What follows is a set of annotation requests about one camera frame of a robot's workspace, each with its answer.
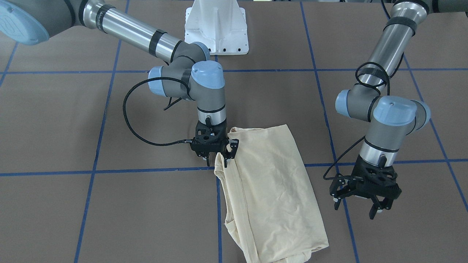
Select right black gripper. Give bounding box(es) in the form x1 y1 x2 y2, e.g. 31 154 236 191
190 120 239 168

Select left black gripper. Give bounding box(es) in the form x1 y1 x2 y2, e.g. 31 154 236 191
329 156 402 220

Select cream long-sleeve graphic shirt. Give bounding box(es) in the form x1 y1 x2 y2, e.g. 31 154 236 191
214 125 329 263

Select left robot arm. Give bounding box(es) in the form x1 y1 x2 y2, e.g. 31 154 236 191
323 0 467 219

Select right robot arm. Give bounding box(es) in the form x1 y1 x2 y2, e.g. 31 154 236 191
0 0 239 167

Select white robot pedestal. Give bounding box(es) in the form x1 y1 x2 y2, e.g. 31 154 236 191
184 0 249 56

